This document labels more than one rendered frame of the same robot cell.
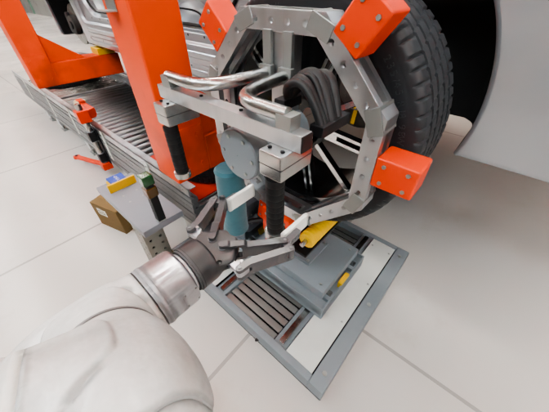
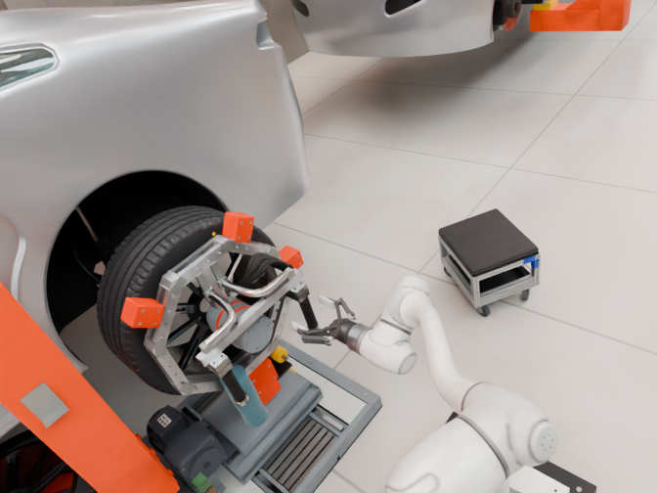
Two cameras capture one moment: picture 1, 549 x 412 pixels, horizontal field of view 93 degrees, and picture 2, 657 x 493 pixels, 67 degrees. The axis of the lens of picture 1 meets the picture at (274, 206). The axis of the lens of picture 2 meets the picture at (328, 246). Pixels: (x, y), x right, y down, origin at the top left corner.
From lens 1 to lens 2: 1.43 m
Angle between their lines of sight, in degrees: 60
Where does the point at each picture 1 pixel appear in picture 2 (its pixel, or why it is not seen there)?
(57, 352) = (400, 296)
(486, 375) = (360, 306)
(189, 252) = (348, 325)
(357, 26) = (244, 232)
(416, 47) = not seen: hidden behind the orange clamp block
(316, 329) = (330, 401)
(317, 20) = (226, 245)
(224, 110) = (261, 307)
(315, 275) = (288, 386)
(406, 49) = not seen: hidden behind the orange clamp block
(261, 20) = (191, 274)
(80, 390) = (406, 287)
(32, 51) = not seen: outside the picture
